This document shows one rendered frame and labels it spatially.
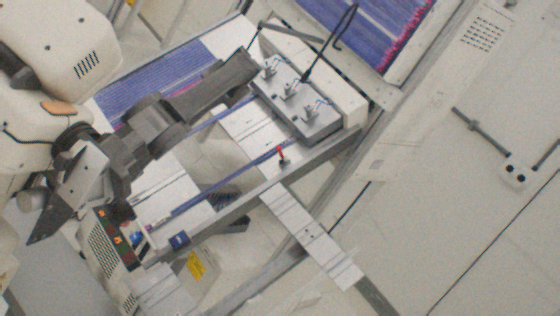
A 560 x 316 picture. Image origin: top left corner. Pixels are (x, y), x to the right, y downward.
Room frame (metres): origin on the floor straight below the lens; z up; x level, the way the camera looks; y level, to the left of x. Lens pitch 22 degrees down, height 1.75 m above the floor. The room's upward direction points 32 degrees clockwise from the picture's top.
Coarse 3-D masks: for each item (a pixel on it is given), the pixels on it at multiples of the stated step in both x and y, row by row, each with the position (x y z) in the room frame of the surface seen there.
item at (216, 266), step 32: (192, 160) 2.10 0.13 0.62; (224, 160) 2.25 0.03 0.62; (96, 224) 1.96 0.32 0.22; (256, 224) 1.95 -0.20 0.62; (96, 256) 1.91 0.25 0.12; (192, 256) 1.67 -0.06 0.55; (224, 256) 1.66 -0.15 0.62; (256, 256) 1.76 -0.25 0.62; (128, 288) 1.77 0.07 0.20; (192, 288) 1.63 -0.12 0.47; (224, 288) 1.65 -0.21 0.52; (288, 288) 1.97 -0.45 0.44
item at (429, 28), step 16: (288, 0) 1.98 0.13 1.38; (448, 0) 1.69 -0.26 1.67; (432, 16) 1.69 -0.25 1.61; (448, 16) 1.73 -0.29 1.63; (416, 32) 1.70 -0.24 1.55; (432, 32) 1.72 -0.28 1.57; (416, 48) 1.70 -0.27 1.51; (400, 64) 1.69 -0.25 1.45; (384, 80) 1.72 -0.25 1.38; (400, 80) 1.73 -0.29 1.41; (224, 192) 1.94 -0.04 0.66; (240, 192) 2.01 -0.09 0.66; (240, 224) 1.82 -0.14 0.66; (176, 272) 1.35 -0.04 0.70
